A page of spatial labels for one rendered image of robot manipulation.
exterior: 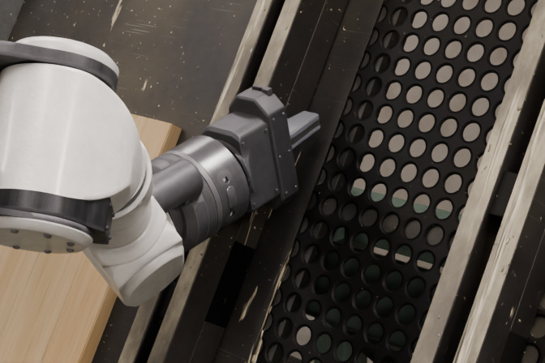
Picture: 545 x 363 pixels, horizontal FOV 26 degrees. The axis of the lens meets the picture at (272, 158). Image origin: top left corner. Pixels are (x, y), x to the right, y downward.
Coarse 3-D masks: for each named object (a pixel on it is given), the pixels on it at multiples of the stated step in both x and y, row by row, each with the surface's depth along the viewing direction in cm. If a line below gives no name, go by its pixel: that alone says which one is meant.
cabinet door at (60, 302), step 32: (160, 128) 134; (0, 256) 145; (32, 256) 141; (64, 256) 138; (0, 288) 143; (32, 288) 139; (64, 288) 136; (96, 288) 132; (0, 320) 141; (32, 320) 137; (64, 320) 134; (96, 320) 131; (0, 352) 139; (32, 352) 135; (64, 352) 132
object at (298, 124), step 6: (300, 114) 118; (306, 114) 118; (312, 114) 118; (318, 114) 118; (288, 120) 118; (294, 120) 117; (300, 120) 117; (306, 120) 117; (312, 120) 117; (318, 120) 118; (294, 126) 116; (300, 126) 116; (306, 126) 117; (294, 132) 115; (300, 132) 116; (294, 138) 115
